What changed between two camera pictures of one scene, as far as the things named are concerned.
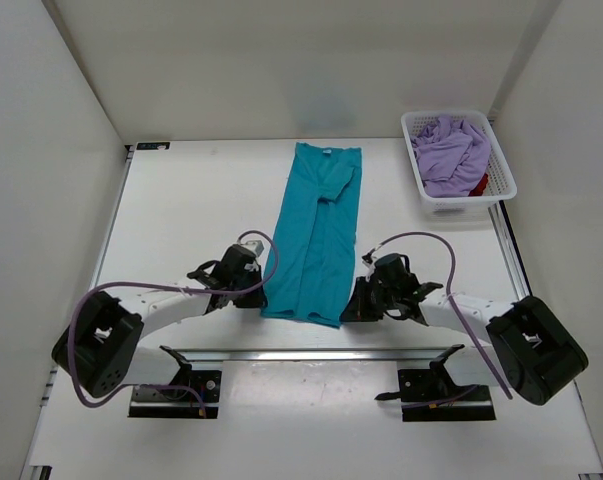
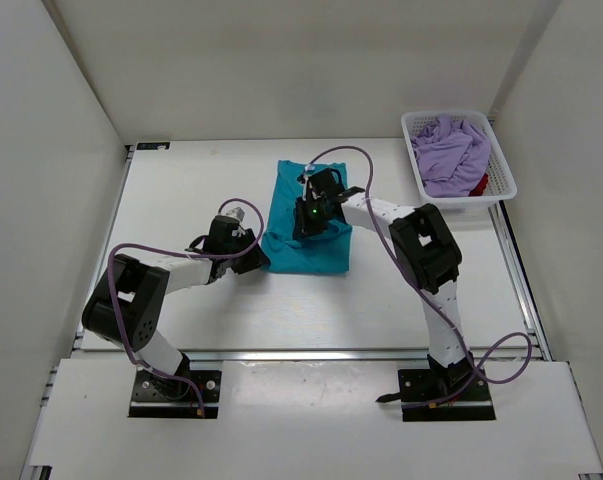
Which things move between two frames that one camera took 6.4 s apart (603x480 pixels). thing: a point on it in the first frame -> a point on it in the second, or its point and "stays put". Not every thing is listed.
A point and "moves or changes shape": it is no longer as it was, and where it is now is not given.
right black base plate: (431, 395) stays put
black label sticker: (153, 145) stays put
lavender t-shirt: (451, 155) stays put
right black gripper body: (374, 300) -> (315, 215)
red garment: (478, 190) stays put
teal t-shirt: (312, 274) moves or changes shape
